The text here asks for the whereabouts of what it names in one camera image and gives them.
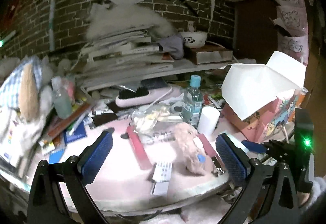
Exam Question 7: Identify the panda ceramic bowl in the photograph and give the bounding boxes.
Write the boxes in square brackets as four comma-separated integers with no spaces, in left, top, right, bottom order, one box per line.
[180,32,207,48]

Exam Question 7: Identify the white fluffy fur item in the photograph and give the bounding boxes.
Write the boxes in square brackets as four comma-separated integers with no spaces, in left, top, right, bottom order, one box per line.
[86,5,177,41]

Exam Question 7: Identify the brown flat box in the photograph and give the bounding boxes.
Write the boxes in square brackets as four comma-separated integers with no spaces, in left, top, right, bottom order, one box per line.
[184,45,233,65]

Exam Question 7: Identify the white pen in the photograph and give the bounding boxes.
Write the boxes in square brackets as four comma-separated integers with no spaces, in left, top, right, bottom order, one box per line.
[68,110,89,136]

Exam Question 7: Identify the white cylinder cup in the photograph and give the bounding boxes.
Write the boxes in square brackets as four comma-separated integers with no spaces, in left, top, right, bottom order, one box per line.
[197,106,220,136]

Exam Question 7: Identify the grey purple cloth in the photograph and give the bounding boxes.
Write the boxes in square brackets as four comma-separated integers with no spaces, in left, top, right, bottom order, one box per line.
[158,34,184,60]

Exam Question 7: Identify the clear bottle green liquid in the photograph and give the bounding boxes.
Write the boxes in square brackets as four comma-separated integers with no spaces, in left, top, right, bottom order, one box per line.
[51,77,72,119]

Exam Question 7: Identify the white label card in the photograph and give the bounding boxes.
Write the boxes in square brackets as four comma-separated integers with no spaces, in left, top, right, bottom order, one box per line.
[151,162,172,196]

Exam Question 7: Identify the dark brown card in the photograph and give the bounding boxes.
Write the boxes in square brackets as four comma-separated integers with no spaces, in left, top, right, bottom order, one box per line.
[92,113,118,127]

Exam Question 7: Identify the pink fluffy plush item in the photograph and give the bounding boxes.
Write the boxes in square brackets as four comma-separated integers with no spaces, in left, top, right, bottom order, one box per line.
[174,122,214,175]

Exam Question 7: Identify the blue booklet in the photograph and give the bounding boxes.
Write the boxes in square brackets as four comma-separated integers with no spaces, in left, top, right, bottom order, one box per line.
[63,121,87,145]

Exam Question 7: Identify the red ruler strip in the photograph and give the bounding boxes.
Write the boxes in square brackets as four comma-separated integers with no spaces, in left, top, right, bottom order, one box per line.
[127,125,152,170]

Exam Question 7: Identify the clear plastic wrap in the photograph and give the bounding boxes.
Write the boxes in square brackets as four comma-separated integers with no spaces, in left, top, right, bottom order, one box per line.
[131,107,183,134]

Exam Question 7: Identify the pink cartoon desk mat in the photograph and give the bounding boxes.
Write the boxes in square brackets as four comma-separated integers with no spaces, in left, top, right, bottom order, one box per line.
[4,116,293,212]

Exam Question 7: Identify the plush toy checkered cloth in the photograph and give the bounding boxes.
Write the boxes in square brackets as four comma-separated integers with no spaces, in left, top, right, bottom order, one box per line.
[1,56,53,143]

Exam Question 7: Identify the white shelf board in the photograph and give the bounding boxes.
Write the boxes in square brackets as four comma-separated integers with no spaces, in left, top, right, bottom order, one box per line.
[77,59,255,92]

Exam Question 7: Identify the pink hair brush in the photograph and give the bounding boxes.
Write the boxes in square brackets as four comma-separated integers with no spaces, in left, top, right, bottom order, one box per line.
[116,85,182,108]

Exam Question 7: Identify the clear bottle blue cap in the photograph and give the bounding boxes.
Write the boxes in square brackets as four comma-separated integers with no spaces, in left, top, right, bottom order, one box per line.
[182,75,203,127]

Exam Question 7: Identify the orange brown snack stick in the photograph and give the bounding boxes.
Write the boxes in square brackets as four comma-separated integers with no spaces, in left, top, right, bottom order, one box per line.
[47,102,92,141]

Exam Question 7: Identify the stack of books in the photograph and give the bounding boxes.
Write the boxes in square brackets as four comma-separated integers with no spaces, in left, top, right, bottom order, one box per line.
[71,26,177,83]

